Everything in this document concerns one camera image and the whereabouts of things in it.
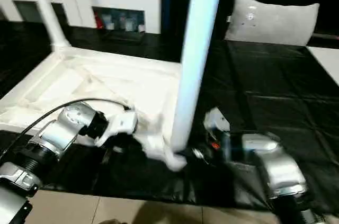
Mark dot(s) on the white plastic table top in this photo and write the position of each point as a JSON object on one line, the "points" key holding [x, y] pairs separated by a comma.
{"points": [[90, 81]]}

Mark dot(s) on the white plastic table leg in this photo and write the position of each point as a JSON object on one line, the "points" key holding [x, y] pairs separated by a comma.
{"points": [[47, 7], [198, 54]]}

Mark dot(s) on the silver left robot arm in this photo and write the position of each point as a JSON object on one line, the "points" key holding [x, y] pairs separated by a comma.
{"points": [[42, 150]]}

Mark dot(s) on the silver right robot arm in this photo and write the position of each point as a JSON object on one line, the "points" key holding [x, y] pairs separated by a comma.
{"points": [[275, 166]]}

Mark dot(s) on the black work mat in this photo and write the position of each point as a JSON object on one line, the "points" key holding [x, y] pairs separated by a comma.
{"points": [[275, 86]]}

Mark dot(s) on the grey cushion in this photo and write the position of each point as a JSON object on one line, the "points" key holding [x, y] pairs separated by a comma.
{"points": [[273, 20]]}

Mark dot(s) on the white flat sheet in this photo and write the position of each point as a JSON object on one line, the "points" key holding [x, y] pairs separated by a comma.
{"points": [[326, 62]]}

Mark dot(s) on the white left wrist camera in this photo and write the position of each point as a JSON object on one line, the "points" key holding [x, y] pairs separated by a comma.
{"points": [[119, 124]]}

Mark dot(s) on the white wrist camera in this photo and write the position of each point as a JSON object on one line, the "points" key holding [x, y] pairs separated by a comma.
{"points": [[119, 124], [216, 119]]}

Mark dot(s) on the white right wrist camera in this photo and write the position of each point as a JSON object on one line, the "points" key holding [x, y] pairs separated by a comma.
{"points": [[216, 119]]}

